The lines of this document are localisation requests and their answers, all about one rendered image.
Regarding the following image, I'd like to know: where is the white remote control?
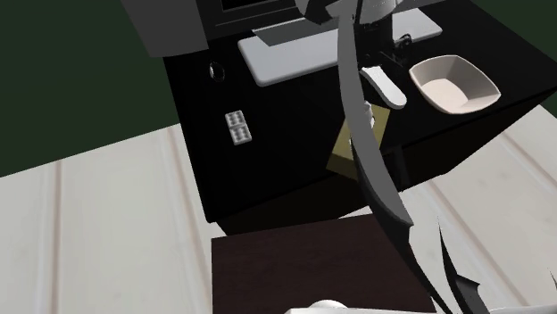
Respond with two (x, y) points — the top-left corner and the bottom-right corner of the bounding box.
(359, 64), (408, 111)

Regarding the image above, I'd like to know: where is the white keyboard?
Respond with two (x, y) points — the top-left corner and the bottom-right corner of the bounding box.
(237, 7), (444, 88)

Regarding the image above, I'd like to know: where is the white square bowl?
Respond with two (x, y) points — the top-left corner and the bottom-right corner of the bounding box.
(408, 54), (503, 115)

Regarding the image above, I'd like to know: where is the dark computer monitor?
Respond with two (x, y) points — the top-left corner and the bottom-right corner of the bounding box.
(202, 0), (333, 47)

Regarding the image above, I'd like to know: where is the olive yellow book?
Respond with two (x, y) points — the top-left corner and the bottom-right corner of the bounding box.
(325, 103), (391, 180)

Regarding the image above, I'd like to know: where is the black desk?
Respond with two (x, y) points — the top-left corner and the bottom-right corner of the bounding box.
(162, 0), (557, 236)

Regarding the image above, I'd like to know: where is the small black round thing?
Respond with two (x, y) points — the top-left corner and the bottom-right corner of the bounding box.
(208, 62), (227, 83)

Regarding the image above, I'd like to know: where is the small grey button pad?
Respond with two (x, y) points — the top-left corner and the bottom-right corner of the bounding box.
(224, 110), (253, 147)

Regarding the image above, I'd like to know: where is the dark brown robot stand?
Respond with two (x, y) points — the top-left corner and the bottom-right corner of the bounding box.
(211, 214), (439, 314)

